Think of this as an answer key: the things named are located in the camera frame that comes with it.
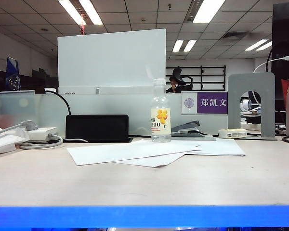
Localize seated person dark clothes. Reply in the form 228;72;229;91
165;76;183;94

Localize grey flat metal plate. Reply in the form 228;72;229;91
170;135;217;141

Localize dark ceiling air vent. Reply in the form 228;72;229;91
222;32;250;40

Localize black desk socket box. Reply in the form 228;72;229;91
65;114;134;143

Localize blue crystal trophy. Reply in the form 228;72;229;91
5;56;22;91

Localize black wall shelf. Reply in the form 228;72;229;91
165;64;226;91

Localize small white device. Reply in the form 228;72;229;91
218;128;247;139

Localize white power strip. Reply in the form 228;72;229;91
26;127;60;141

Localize frosted glass desk partition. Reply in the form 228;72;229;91
0;90;229;138

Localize white paper stack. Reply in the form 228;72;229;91
182;138;246;157

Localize tall black cabinet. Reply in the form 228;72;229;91
271;2;289;114

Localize grey power strip cable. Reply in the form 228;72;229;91
18;133;89;150

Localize white cable with plug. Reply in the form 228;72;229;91
252;55;289;74

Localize black arched cable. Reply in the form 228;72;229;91
265;40;283;73

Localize black office chair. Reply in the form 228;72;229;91
170;67;194;93

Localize purple and white name plate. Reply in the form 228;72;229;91
181;92;228;115

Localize white printed plastic bag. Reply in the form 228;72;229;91
0;125;30;156

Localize white desk fan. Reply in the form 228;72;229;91
240;98;252;112

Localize white frosted board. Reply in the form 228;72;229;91
57;28;167;95

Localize grey stapler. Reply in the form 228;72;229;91
170;120;205;138

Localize fluorescent ceiling light panel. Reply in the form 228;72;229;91
192;0;226;24
172;39;184;53
57;0;87;26
183;39;197;53
245;39;269;51
255;41;273;51
79;0;104;26

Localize large white paper sheet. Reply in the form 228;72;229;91
66;139;201;167

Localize black monitor cable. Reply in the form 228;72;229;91
34;86;72;116

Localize grey metal arched bookend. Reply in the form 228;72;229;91
227;72;277;141

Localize clear plastic drink bottle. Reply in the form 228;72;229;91
150;78;172;143

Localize grey plug cable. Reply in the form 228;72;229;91
0;122;26;138

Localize grey power plug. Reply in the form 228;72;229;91
20;120;39;132

